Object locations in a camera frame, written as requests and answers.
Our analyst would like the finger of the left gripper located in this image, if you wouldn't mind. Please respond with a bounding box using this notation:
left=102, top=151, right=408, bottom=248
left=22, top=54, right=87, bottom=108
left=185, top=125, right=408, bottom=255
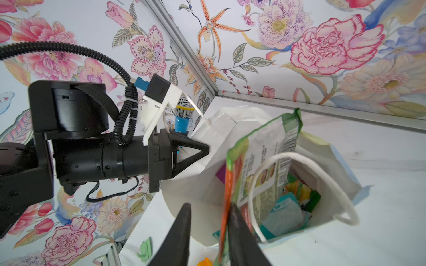
left=169, top=133, right=210, bottom=178

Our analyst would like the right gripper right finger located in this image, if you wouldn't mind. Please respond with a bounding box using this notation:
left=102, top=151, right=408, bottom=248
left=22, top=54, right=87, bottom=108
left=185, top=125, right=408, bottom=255
left=227, top=203, right=271, bottom=266

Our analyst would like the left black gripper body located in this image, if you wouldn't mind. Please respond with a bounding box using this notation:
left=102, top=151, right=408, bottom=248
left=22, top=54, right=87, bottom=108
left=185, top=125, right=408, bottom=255
left=53, top=129, right=173, bottom=195

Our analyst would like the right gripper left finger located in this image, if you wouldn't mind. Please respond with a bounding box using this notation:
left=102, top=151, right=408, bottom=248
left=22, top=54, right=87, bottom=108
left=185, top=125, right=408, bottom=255
left=149, top=203, right=191, bottom=266

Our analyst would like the purple grape candy bag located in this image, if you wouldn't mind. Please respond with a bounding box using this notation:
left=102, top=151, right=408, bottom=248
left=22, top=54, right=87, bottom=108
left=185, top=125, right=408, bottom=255
left=215, top=164, right=226, bottom=184

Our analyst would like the teal Fox's candy bag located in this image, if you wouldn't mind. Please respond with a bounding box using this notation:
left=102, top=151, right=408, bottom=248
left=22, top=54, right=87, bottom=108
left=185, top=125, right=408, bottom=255
left=260, top=192, right=311, bottom=241

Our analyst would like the green Fox's candy bag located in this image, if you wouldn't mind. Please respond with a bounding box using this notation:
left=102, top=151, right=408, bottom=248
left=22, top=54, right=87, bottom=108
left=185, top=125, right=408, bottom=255
left=284, top=173, right=321, bottom=213

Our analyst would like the painted landscape paper bag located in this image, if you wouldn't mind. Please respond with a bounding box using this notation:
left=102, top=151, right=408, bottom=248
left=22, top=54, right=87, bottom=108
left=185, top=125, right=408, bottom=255
left=160, top=106, right=369, bottom=249

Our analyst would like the green orange noodle packet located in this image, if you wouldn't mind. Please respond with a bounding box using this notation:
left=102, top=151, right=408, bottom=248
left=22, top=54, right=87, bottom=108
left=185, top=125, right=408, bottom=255
left=218, top=109, right=303, bottom=260

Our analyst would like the yellow gummy candy bag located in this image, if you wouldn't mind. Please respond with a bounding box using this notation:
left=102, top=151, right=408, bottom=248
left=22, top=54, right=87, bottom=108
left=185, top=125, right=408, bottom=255
left=197, top=258, right=213, bottom=266

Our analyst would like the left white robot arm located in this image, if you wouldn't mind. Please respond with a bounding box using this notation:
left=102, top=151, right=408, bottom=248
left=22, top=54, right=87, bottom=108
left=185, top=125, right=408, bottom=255
left=1, top=80, right=210, bottom=236

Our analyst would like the small green clip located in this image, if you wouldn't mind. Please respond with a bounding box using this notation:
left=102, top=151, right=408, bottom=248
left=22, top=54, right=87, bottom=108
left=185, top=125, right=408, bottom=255
left=136, top=237, right=153, bottom=263

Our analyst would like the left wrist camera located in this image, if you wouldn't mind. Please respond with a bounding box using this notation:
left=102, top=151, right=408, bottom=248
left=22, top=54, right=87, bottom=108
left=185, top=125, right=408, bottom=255
left=131, top=74, right=183, bottom=146

